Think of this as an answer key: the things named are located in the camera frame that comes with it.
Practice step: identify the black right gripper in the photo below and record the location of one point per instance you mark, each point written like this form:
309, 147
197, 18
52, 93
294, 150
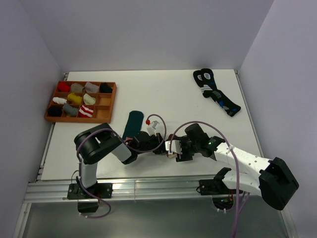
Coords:
184, 156

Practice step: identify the wooden compartment tray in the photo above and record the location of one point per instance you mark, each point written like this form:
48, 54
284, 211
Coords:
102, 108

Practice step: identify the rolled light grey sock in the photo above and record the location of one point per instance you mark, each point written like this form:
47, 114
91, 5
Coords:
91, 88

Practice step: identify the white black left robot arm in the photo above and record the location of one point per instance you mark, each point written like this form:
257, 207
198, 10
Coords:
96, 143

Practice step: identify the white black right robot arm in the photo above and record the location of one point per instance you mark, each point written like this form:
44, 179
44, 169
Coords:
271, 179

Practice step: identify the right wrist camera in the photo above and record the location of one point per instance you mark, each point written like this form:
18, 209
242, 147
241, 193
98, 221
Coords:
173, 147

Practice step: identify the black sports sock, left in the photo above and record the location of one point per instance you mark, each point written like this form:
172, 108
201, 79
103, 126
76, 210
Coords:
204, 78

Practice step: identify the rolled dark grey sock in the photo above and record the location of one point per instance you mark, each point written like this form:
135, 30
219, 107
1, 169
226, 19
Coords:
70, 110

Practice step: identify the rolled cream sock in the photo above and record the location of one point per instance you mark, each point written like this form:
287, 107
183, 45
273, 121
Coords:
88, 100

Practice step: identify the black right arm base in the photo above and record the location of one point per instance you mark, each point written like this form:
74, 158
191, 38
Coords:
222, 197

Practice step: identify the rolled black sock, top row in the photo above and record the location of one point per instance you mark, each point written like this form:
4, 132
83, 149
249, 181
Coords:
105, 88

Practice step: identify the black sports sock, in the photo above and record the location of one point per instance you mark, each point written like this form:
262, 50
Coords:
204, 78
227, 105

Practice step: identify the brown striped sock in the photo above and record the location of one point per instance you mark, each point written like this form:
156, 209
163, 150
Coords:
173, 155

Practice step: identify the rolled black sock, bottom row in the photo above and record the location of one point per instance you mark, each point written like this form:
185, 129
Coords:
54, 111

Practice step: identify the dark green reindeer sock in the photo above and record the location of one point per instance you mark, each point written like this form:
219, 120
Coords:
133, 125

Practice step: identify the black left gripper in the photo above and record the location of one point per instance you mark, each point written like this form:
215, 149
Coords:
159, 142

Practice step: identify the rolled beige grey sock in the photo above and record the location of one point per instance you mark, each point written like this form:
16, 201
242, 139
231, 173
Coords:
76, 88

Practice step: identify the black sports sock, right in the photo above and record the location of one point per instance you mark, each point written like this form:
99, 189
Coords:
227, 105

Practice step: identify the rolled black sock, row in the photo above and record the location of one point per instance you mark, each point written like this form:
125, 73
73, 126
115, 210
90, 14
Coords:
54, 111
105, 88

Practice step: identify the rolled yellow sock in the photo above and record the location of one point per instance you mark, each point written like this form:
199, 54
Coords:
74, 99

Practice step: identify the rolled red white striped sock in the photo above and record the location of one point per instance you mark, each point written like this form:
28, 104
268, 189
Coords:
85, 112

